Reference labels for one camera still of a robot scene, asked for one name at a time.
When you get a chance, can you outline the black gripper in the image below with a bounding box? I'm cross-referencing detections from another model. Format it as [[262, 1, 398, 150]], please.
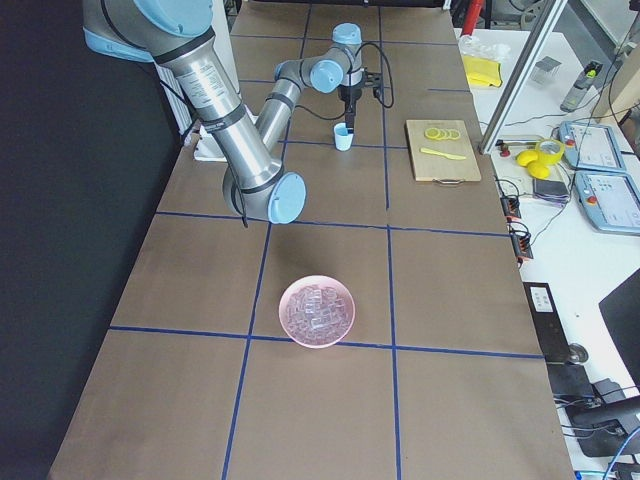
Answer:
[[338, 85, 362, 134]]

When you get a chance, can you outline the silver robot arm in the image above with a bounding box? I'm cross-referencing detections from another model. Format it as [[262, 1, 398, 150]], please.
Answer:
[[82, 0, 365, 224]]

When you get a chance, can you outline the light blue cup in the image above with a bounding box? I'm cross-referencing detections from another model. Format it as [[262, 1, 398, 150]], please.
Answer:
[[333, 122, 354, 152]]

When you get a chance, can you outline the lemon slices row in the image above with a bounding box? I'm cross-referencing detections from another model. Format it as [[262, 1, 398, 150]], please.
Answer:
[[424, 127, 461, 141]]

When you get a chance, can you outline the wooden cutting board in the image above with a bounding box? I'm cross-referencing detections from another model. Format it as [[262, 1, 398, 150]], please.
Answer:
[[405, 120, 482, 184]]

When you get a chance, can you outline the yellow plastic knife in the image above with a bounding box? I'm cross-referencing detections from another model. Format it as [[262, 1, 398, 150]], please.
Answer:
[[420, 147, 467, 161]]

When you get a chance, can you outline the clear plastic wrap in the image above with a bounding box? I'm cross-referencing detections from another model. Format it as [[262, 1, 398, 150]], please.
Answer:
[[458, 35, 511, 63]]

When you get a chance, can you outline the yellow cloth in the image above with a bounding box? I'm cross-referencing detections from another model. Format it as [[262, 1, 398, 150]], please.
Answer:
[[462, 55, 503, 88]]

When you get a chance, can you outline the yellow tape roll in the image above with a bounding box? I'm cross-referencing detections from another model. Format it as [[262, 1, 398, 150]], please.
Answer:
[[535, 139, 565, 165]]

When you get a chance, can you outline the pink bowl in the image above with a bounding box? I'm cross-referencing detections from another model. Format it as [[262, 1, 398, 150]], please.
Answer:
[[278, 275, 356, 349]]

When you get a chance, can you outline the dark phone stack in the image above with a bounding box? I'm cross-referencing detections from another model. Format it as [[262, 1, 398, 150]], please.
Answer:
[[532, 178, 570, 205]]

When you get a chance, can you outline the upper teach pendant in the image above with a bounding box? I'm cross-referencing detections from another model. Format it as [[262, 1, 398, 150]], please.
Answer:
[[558, 121, 626, 173]]

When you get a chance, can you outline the teach pendant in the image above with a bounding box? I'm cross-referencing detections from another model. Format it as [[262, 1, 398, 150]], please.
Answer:
[[558, 121, 626, 173], [574, 171, 639, 236]]

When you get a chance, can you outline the lower teach pendant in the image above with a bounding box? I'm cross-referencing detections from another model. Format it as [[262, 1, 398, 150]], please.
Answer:
[[574, 171, 639, 236]]

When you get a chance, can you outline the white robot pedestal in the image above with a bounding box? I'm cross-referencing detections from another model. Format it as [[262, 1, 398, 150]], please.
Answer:
[[195, 0, 242, 162]]

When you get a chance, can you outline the aluminium frame post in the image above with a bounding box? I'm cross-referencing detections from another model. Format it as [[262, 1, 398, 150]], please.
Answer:
[[478, 0, 568, 154]]

